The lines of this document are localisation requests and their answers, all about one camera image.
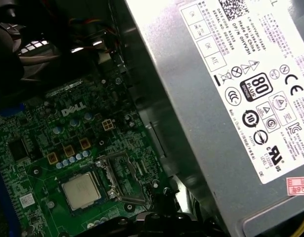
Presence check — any CPU socket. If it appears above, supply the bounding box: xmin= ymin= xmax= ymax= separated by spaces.
xmin=54 ymin=162 xmax=112 ymax=214

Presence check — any black PC case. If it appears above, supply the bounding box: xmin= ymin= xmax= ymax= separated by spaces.
xmin=0 ymin=0 xmax=132 ymax=104

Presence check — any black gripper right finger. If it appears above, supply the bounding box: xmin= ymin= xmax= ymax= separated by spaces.
xmin=151 ymin=189 xmax=204 ymax=237

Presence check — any green motherboard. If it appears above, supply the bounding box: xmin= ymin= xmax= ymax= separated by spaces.
xmin=0 ymin=74 xmax=172 ymax=237

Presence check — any blue expansion slot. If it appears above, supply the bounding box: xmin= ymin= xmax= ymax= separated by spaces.
xmin=0 ymin=165 xmax=20 ymax=224

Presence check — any black case fan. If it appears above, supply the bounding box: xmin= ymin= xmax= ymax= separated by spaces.
xmin=0 ymin=22 xmax=62 ymax=83

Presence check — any yellow wire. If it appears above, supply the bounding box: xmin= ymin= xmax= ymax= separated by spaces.
xmin=291 ymin=221 xmax=304 ymax=237

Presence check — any grey power supply unit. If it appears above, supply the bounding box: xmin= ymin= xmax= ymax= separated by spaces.
xmin=124 ymin=0 xmax=304 ymax=237

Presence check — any CPU with silver top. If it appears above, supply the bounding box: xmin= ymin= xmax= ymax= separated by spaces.
xmin=60 ymin=172 xmax=105 ymax=212

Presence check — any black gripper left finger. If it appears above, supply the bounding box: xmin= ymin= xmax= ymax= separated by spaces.
xmin=112 ymin=211 xmax=165 ymax=237

